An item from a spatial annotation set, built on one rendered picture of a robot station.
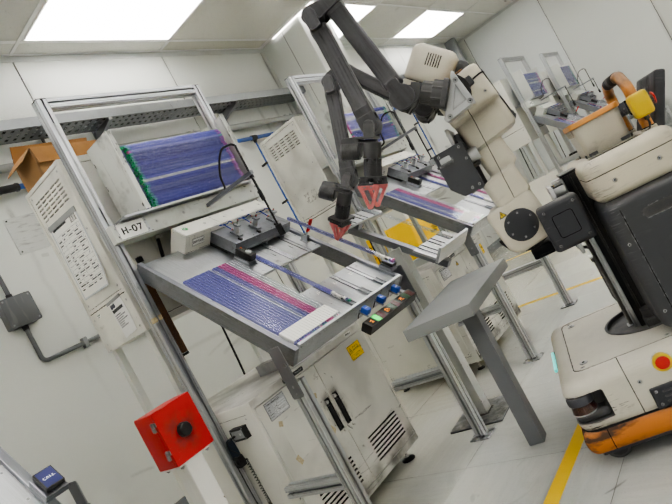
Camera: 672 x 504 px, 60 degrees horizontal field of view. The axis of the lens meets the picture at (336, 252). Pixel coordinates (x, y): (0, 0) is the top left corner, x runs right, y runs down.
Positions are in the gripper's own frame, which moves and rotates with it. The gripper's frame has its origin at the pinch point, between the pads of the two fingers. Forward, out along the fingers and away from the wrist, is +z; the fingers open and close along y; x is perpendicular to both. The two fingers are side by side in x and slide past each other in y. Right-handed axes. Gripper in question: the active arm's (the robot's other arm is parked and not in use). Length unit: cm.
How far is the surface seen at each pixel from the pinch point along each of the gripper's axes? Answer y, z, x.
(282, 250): 9.0, 10.2, -19.7
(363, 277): 2.4, 10.7, 15.2
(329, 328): 42, 10, 26
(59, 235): 60, 14, -90
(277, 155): -85, 8, -98
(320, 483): 65, 48, 44
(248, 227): 13.4, 4.0, -34.5
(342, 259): -7.6, 12.6, -0.7
